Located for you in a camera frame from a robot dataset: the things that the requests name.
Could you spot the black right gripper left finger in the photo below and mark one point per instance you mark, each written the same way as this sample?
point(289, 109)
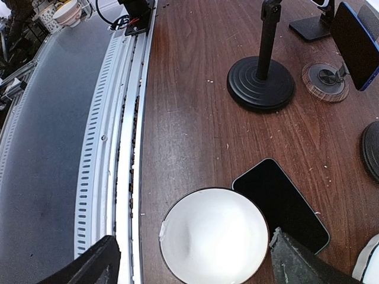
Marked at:
point(99, 264)

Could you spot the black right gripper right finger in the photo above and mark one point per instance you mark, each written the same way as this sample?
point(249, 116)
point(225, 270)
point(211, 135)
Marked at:
point(294, 260)

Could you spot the dark smartphone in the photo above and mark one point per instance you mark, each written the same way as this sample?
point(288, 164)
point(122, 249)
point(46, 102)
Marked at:
point(282, 204)

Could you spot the black round-base clamp phone stand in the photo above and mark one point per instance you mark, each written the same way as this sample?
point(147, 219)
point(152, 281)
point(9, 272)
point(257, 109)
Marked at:
point(259, 83)

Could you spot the clear-base metal phone stand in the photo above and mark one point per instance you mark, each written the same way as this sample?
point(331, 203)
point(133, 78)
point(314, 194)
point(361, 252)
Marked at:
point(326, 82)

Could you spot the blue-edged black smartphone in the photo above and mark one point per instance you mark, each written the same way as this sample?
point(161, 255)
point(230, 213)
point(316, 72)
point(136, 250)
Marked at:
point(357, 47)

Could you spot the black gooseneck phone stand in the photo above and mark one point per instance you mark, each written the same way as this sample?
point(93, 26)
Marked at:
point(369, 149)

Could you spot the white-cased smartphone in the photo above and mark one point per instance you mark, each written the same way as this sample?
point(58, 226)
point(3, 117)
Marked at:
point(321, 3)

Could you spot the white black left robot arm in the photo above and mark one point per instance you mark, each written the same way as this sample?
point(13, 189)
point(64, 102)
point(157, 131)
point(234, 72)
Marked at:
point(140, 13)

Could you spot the black folding phone stand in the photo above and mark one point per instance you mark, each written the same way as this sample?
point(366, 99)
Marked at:
point(315, 28)

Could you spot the white scalloped dish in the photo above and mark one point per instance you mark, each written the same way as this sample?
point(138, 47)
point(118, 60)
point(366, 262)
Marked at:
point(367, 260)

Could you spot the white round bowl black rim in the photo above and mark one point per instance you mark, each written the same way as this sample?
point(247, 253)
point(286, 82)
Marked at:
point(213, 235)

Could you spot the white floral cup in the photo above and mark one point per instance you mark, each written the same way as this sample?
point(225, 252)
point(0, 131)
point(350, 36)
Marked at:
point(68, 14)

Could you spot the aluminium front rail frame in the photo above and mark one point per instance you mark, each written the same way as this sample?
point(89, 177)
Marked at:
point(71, 149)

